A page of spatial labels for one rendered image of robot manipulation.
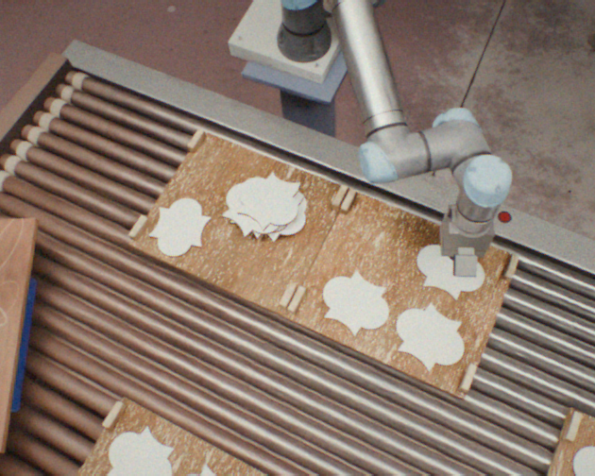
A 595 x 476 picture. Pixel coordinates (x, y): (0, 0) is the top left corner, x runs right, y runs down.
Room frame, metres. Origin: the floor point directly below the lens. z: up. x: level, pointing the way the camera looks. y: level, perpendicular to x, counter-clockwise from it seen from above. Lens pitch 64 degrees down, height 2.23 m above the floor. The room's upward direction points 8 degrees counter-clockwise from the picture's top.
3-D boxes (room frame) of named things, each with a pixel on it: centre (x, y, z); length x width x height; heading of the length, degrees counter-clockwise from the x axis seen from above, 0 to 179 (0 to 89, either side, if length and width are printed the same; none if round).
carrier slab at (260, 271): (0.70, 0.12, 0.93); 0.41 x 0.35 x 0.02; 57
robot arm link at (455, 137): (0.59, -0.30, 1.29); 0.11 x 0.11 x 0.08; 7
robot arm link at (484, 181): (0.50, -0.33, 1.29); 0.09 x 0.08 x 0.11; 7
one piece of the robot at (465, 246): (0.47, -0.32, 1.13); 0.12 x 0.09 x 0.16; 170
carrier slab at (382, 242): (0.47, -0.22, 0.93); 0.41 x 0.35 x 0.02; 56
